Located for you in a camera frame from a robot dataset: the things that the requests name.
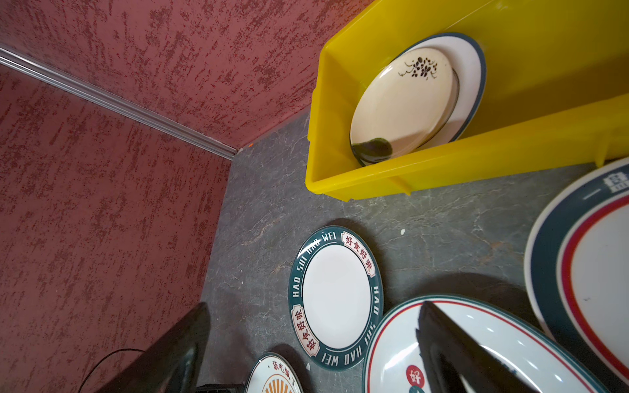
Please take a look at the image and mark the green red rim plate right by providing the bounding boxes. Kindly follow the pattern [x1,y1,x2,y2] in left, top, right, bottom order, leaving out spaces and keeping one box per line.
[524,159,628,392]

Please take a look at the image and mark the white plate black cloud emblem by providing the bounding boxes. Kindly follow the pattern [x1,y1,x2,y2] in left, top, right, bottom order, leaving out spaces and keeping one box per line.
[395,32,487,152]

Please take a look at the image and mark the white plate red Chinese characters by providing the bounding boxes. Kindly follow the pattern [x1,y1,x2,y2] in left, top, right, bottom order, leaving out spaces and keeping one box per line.
[362,295,607,392]

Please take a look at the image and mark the black camera cable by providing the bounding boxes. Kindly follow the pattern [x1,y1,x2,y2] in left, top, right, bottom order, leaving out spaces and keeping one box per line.
[77,347,146,393]

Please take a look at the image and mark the yellow plastic bin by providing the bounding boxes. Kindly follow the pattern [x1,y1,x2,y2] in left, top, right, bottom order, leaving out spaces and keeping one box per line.
[306,1,628,201]

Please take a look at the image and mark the left aluminium corner post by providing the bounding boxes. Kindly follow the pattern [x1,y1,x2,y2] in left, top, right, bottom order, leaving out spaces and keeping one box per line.
[1,44,238,160]

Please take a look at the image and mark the green rim Hao Wei plate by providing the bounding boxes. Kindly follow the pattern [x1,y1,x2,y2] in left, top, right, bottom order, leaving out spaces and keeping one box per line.
[288,225,384,371]

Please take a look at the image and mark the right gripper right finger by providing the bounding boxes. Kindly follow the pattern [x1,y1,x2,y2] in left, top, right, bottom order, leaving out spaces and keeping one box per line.
[416,301,534,392]

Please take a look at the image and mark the orange sunburst plate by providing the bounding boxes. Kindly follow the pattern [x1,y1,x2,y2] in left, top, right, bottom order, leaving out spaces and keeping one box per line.
[244,352,304,393]

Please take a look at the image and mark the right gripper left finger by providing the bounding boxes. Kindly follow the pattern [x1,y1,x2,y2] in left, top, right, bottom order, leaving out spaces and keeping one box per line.
[99,302,211,392]

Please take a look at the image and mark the cream plate black floral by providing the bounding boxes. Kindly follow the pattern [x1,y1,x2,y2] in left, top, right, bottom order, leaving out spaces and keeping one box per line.
[350,47,460,165]

